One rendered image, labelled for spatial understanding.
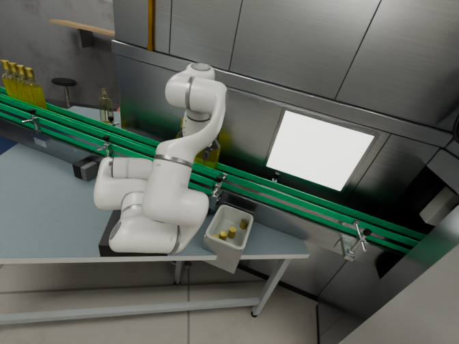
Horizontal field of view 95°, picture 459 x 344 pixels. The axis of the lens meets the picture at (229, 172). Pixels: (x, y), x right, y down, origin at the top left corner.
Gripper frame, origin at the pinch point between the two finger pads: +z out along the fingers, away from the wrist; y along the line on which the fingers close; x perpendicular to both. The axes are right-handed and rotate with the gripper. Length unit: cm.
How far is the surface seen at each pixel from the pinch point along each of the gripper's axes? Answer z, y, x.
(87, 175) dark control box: 39, 61, 3
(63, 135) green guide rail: 30, 84, -9
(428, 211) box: 24, -102, -37
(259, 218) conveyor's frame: 44, -29, -13
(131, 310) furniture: 91, 19, 41
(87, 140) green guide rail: 28, 68, -9
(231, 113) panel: 7.6, 2.0, -41.6
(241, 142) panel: 20.6, -6.9, -38.1
